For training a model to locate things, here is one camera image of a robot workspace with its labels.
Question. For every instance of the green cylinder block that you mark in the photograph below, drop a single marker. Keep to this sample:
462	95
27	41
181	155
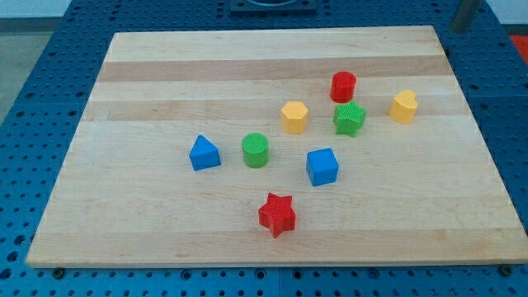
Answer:
255	150

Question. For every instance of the yellow hexagon block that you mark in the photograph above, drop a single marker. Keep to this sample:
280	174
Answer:
294	117

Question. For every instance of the blue cube block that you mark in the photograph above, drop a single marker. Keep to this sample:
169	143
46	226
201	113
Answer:
322	167

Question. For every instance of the blue triangle block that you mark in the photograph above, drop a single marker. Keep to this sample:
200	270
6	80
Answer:
204	154

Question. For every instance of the red star block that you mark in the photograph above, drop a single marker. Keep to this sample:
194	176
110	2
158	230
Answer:
277	214

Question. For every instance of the green star block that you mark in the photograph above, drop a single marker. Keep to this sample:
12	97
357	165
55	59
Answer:
348	118

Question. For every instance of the red cylinder block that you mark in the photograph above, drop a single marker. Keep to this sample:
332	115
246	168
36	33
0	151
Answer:
343	87

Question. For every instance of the yellow heart block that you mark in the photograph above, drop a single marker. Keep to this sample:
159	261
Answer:
404	107

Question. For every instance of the wooden board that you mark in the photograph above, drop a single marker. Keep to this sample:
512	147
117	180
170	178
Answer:
424	193

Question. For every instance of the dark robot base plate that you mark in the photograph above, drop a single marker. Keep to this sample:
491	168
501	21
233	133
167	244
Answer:
271	6

